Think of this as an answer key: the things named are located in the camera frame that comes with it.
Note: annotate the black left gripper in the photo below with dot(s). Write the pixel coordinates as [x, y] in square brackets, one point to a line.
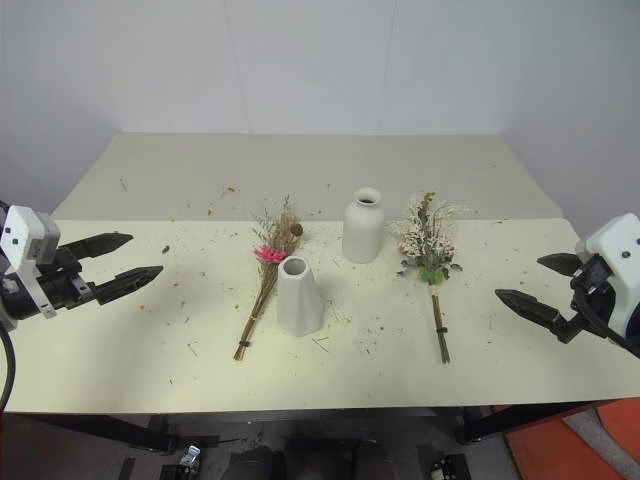
[65, 282]

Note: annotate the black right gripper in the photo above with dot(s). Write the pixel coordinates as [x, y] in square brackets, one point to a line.
[595, 295]

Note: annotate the dried bouquet with white flowers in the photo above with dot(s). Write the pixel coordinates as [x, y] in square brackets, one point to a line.
[430, 240]

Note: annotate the white tapered ceramic vase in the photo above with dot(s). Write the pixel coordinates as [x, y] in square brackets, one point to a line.
[298, 305]

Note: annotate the white bottle-shaped ceramic vase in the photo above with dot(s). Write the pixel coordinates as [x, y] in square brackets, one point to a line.
[362, 230]

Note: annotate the black table leg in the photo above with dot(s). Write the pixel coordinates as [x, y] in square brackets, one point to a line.
[520, 417]

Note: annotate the dried bouquet with pink flower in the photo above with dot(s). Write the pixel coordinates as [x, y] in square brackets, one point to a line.
[270, 272]

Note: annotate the orange floor mat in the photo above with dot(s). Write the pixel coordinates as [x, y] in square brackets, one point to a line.
[590, 445]

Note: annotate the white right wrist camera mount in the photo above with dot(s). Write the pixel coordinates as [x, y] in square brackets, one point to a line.
[617, 240]

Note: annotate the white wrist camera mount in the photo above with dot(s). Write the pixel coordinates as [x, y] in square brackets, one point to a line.
[617, 240]
[27, 235]

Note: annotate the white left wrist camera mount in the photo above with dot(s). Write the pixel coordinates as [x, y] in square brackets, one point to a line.
[27, 235]

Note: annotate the metal caster bracket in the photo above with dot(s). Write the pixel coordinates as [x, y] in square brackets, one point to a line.
[191, 456]

